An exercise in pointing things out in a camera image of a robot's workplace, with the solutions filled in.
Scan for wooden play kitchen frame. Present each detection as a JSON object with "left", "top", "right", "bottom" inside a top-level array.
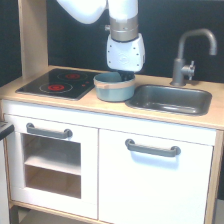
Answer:
[{"left": 0, "top": 0, "right": 224, "bottom": 224}]

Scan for black induction hob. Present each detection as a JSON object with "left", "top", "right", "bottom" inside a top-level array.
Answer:
[{"left": 16, "top": 69, "right": 98, "bottom": 100}]

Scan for white cupboard door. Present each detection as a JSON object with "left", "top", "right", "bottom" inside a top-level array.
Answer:
[{"left": 99, "top": 130, "right": 213, "bottom": 224}]

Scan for grey metal faucet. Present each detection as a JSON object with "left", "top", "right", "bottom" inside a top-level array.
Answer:
[{"left": 170, "top": 28, "right": 218, "bottom": 88}]

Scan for white oven door with window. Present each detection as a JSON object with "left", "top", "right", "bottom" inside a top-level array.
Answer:
[{"left": 6, "top": 115, "right": 98, "bottom": 219}]

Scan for dark object at left edge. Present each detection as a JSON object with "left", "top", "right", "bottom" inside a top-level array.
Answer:
[{"left": 0, "top": 121, "right": 14, "bottom": 141}]

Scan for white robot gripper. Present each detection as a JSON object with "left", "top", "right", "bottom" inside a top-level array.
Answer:
[{"left": 106, "top": 34, "right": 145, "bottom": 81}]

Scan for grey cupboard door handle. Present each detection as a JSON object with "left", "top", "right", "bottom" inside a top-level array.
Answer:
[{"left": 125, "top": 139, "right": 181, "bottom": 157}]

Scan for grey oven door handle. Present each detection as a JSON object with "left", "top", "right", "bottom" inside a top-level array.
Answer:
[{"left": 26, "top": 123, "right": 73, "bottom": 139}]

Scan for grey metal sink basin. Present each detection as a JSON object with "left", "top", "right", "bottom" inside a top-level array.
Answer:
[{"left": 126, "top": 85, "right": 212, "bottom": 116}]

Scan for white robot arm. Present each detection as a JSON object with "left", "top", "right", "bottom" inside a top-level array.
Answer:
[{"left": 56, "top": 0, "right": 145, "bottom": 81}]

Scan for teal pot with wooden band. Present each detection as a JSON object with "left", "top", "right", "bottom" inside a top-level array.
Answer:
[{"left": 94, "top": 72, "right": 135, "bottom": 102}]

